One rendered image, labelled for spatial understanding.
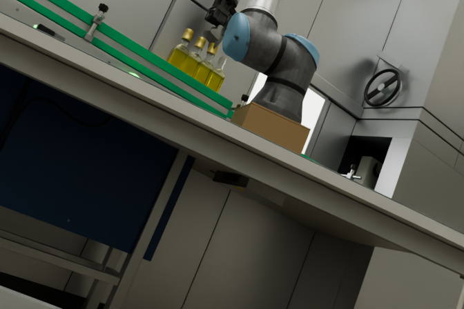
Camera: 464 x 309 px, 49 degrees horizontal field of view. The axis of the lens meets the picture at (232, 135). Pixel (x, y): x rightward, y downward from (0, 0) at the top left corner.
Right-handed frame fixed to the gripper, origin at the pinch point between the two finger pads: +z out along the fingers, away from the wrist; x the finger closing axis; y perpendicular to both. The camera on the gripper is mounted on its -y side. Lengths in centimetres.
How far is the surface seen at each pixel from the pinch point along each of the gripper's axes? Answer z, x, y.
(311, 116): -3, -12, -67
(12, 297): 97, 53, 44
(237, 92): 6.6, -12.0, -24.8
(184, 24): -5.6, -12.2, 10.5
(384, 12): -77, -14, -90
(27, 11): 30, 15, 65
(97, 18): 21, 16, 47
